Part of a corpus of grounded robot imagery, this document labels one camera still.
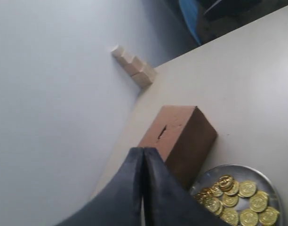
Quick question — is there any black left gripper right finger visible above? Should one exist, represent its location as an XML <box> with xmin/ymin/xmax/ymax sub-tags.
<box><xmin>143</xmin><ymin>147</ymin><xmax>228</xmax><ymax>226</ymax></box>

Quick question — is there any wooden block bottom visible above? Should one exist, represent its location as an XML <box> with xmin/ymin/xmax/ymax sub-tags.
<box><xmin>131</xmin><ymin>65</ymin><xmax>157</xmax><ymax>88</ymax></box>

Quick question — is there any wooden block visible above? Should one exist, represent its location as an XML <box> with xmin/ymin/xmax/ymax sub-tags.
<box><xmin>131</xmin><ymin>65</ymin><xmax>157</xmax><ymax>88</ymax></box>
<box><xmin>116</xmin><ymin>50</ymin><xmax>134</xmax><ymax>67</ymax></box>
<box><xmin>123</xmin><ymin>56</ymin><xmax>144</xmax><ymax>76</ymax></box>
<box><xmin>111</xmin><ymin>45</ymin><xmax>125</xmax><ymax>59</ymax></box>

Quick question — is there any wooden block top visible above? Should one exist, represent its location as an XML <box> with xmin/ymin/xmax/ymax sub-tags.
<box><xmin>111</xmin><ymin>45</ymin><xmax>125</xmax><ymax>59</ymax></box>

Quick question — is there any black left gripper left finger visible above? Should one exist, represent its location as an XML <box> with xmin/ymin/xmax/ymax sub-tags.
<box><xmin>59</xmin><ymin>147</ymin><xmax>144</xmax><ymax>226</ymax></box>

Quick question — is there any round steel plate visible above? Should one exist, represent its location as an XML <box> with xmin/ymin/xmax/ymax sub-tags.
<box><xmin>190</xmin><ymin>164</ymin><xmax>283</xmax><ymax>226</ymax></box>

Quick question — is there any brown cardboard coin box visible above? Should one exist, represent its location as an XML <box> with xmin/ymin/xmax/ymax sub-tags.
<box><xmin>138</xmin><ymin>105</ymin><xmax>217</xmax><ymax>190</ymax></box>

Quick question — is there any blue chair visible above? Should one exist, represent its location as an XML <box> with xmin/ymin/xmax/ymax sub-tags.
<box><xmin>178</xmin><ymin>0</ymin><xmax>202</xmax><ymax>46</ymax></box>

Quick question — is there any gold coin lower right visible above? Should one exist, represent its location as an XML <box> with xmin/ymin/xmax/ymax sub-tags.
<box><xmin>249</xmin><ymin>191</ymin><xmax>268</xmax><ymax>213</ymax></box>

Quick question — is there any gold coin right stack top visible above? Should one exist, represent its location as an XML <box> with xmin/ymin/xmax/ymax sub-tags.
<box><xmin>239</xmin><ymin>180</ymin><xmax>257</xmax><ymax>198</ymax></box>

